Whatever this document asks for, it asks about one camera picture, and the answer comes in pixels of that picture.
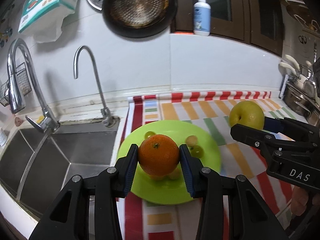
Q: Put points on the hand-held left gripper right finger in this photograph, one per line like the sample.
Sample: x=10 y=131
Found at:
x=186 y=172

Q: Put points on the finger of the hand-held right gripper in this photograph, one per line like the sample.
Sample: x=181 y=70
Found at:
x=271 y=125
x=250 y=136

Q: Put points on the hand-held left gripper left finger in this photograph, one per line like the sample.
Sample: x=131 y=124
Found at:
x=131 y=170

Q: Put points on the yellow-green apple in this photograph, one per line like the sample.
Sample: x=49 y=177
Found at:
x=247 y=115

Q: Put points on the small green tomato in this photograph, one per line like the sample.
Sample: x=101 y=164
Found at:
x=150 y=134
x=197 y=151

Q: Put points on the green plate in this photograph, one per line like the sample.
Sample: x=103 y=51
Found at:
x=160 y=192

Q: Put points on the person's right hand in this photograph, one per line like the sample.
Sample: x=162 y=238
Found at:
x=300 y=201

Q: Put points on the striped colourful table mat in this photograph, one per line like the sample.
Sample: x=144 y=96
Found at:
x=237 y=160

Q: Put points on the stainless steel pot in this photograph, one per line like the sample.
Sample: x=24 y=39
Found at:
x=295 y=100

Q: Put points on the metal dish rack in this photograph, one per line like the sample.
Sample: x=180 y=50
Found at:
x=283 y=85

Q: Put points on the stainless steel sink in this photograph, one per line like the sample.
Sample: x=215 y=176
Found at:
x=75 y=155

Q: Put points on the thin gooseneck faucet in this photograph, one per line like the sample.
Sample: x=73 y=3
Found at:
x=98 y=85

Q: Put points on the black scissors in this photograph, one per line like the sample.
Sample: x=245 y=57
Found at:
x=302 y=38

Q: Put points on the white pump soap bottle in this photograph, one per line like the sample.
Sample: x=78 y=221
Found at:
x=201 y=17

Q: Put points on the white container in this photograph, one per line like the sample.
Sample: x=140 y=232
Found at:
x=2 y=137

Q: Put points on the large chrome faucet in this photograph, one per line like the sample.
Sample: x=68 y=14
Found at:
x=15 y=97

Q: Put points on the white plastic bag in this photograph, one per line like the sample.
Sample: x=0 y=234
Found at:
x=47 y=33

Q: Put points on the black frying pan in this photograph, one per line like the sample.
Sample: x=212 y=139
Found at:
x=140 y=10

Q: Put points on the teal tissue pack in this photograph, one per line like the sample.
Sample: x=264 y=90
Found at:
x=45 y=2

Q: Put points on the wall utensil rack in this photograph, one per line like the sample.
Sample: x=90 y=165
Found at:
x=300 y=12

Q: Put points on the dark wooden window frame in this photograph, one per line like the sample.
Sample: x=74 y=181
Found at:
x=240 y=10

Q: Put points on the yellow wall hook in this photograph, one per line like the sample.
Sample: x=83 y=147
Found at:
x=5 y=35

